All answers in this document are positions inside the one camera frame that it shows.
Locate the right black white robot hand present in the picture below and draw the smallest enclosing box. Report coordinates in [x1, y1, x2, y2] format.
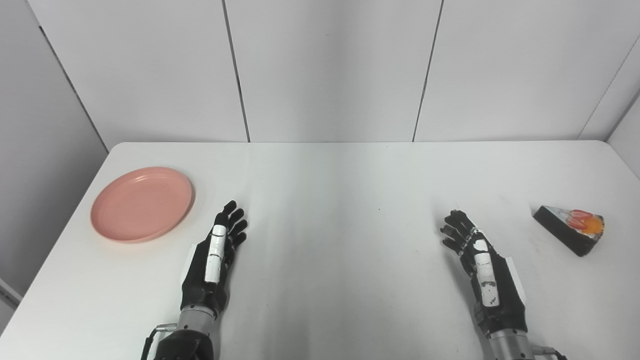
[440, 209, 529, 337]

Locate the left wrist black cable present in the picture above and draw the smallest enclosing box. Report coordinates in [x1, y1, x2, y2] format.
[141, 323, 179, 360]

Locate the chocolate cake slice with fruit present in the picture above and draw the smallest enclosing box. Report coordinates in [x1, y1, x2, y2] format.
[532, 205, 606, 258]

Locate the pink round plate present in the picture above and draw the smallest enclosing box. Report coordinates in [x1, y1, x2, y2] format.
[90, 166, 195, 244]

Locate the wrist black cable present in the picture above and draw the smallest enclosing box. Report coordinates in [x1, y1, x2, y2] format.
[532, 345, 569, 360]
[141, 323, 179, 360]

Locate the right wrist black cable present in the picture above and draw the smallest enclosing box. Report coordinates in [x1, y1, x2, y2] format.
[532, 345, 569, 360]

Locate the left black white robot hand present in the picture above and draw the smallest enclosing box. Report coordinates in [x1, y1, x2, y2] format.
[180, 200, 249, 321]

